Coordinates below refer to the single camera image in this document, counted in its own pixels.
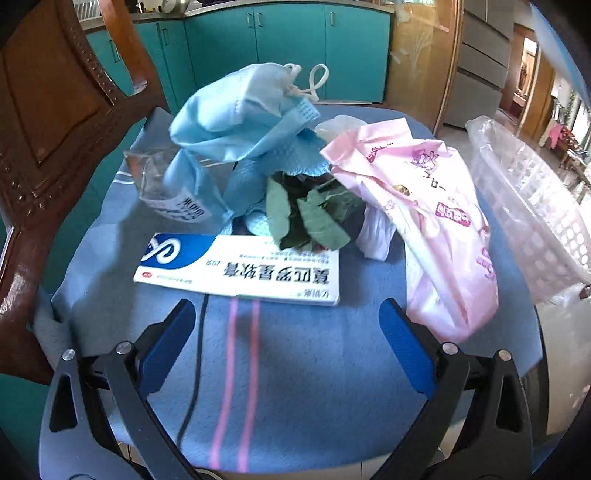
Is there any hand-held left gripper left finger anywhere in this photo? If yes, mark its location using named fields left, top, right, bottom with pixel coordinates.
left=39, top=299, right=199, bottom=480

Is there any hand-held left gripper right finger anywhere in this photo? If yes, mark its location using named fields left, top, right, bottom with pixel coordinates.
left=379, top=298, right=550, bottom=480

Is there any clear plastic bag with label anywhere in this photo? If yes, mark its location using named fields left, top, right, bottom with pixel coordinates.
left=124, top=147, right=214, bottom=223

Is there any wooden stool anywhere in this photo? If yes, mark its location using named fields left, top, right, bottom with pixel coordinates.
left=561, top=143, right=591, bottom=204

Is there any white plastic lattice basket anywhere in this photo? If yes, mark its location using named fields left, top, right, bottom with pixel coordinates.
left=466, top=115, right=591, bottom=305

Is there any blue face mask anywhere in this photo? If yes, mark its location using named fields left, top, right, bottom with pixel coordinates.
left=168, top=62, right=331, bottom=162

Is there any white medicine box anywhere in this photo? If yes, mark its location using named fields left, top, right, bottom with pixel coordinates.
left=133, top=232, right=341, bottom=306

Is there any translucent white plastic bag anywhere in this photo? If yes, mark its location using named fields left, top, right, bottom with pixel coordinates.
left=315, top=114, right=368, bottom=141

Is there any pink cloth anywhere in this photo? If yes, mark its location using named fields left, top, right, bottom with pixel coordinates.
left=549, top=121, right=574, bottom=149

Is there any light blue textured wipe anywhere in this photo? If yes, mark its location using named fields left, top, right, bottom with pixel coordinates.
left=166, top=129, right=324, bottom=237

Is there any large pink plastic bag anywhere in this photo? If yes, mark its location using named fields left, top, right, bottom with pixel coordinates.
left=320, top=117, right=500, bottom=343

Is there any carved wooden chair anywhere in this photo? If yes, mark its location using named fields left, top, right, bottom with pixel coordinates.
left=0, top=0, right=171, bottom=386

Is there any bunch of green leaves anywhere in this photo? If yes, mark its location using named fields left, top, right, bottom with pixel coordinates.
left=265, top=172, right=368, bottom=254

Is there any black cable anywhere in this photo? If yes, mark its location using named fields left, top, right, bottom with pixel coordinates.
left=177, top=293, right=209, bottom=446

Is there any dish rack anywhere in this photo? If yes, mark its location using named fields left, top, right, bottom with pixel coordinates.
left=74, top=0, right=103, bottom=21

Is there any brown wooden door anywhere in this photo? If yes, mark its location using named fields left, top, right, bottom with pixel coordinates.
left=501, top=23, right=541, bottom=125

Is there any blue seat cushion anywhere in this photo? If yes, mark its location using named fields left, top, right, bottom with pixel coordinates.
left=34, top=104, right=543, bottom=476

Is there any grey refrigerator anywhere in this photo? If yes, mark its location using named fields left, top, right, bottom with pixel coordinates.
left=443, top=0, right=515, bottom=132

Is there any wood framed glass door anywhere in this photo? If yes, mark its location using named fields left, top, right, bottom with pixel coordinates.
left=388, top=0, right=465, bottom=139

